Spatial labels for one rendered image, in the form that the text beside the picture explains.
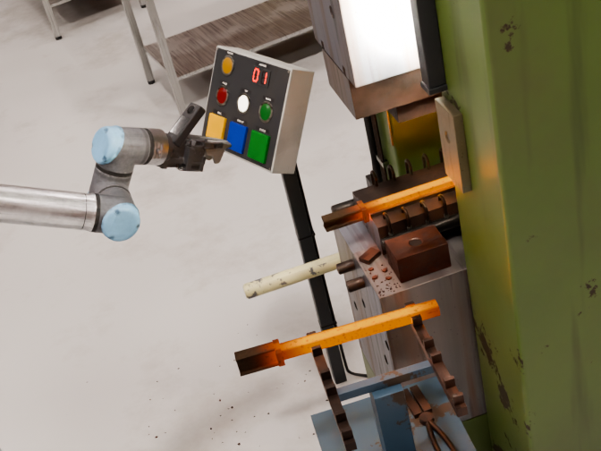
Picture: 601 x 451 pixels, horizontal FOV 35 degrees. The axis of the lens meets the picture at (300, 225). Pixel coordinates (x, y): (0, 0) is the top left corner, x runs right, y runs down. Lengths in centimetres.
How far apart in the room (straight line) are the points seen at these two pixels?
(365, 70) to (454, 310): 60
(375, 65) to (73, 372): 212
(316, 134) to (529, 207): 303
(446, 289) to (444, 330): 11
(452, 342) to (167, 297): 186
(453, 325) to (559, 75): 75
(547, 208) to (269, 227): 244
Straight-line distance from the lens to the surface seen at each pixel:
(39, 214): 220
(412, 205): 224
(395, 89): 204
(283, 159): 256
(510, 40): 162
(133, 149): 232
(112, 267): 420
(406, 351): 222
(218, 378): 344
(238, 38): 544
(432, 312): 197
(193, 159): 244
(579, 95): 173
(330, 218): 221
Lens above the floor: 221
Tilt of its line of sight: 33 degrees down
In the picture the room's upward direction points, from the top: 14 degrees counter-clockwise
